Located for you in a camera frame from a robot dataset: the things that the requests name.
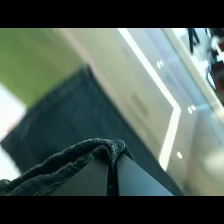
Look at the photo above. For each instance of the black pants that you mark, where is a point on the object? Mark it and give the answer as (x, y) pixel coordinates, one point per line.
(70, 113)

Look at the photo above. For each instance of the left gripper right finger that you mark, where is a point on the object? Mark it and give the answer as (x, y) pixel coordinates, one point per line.
(138, 181)

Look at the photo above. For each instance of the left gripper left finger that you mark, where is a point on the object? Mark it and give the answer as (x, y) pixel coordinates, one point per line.
(89, 180)

